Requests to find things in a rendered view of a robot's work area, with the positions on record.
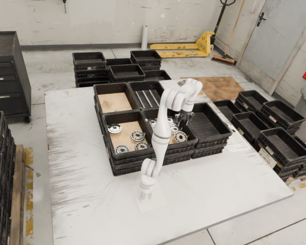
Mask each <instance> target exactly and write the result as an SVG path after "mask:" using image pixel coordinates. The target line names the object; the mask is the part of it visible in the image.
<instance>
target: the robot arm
mask: <svg viewBox="0 0 306 245"><path fill-rule="evenodd" d="M202 87H203V85H202V83H201V82H200V81H197V80H194V79H192V78H188V79H186V81H185V84H184V85H183V86H182V87H181V88H180V91H179V92H178V91H176V90H173V89H170V88H166V89H165V90H164V91H163V94H162V97H161V101H160V106H159V111H158V117H157V121H156V124H155V128H154V131H153V136H152V145H153V149H154V151H155V154H156V161H154V160H151V159H149V158H147V159H145V160H144V161H143V163H142V166H141V174H140V182H139V188H138V193H137V197H138V199H139V200H140V202H141V203H142V202H150V201H151V197H152V193H153V189H154V185H155V181H156V178H158V177H159V175H160V172H161V169H162V164H163V160H164V156H165V152H166V149H167V146H168V143H169V141H170V137H171V129H170V124H169V121H168V118H167V108H169V109H171V110H174V111H180V113H179V114H175V121H176V125H177V126H179V124H180V121H182V119H186V121H185V125H187V124H188V122H189V121H191V120H192V118H193V116H194V115H195V114H194V113H193V112H192V109H193V106H194V101H195V98H196V96H197V95H198V93H199V92H200V91H201V89H202Z"/></svg>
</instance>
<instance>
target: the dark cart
mask: <svg viewBox="0 0 306 245"><path fill-rule="evenodd" d="M0 111H3V112H4V117H5V119H12V118H20V117H25V119H26V121H27V122H30V119H29V116H31V85H30V81H29V77H28V74H27V70H26V66H25V63H24V59H23V55H22V51H21V48H20V44H19V40H18V36H17V32H16V31H0Z"/></svg>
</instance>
